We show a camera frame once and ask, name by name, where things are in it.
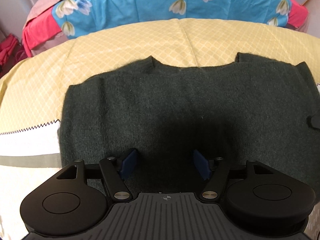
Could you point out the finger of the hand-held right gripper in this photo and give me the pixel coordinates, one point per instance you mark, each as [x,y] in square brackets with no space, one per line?
[314,122]

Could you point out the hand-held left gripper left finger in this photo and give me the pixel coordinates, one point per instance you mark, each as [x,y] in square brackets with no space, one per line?
[129,163]

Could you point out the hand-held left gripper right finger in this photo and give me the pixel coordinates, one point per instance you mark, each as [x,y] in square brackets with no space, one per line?
[201,165]

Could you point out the dark green knit sweater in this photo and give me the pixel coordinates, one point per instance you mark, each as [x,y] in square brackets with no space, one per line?
[180,105]

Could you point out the yellow patterned bed sheet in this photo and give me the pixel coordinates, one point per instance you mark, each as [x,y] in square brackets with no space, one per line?
[50,75]

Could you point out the red blanket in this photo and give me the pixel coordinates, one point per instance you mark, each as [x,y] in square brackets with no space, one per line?
[37,35]

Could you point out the blue floral quilt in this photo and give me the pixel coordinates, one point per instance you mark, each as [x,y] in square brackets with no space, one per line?
[140,2]

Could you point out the red bag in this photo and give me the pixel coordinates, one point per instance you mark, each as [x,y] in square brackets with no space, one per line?
[8,48]

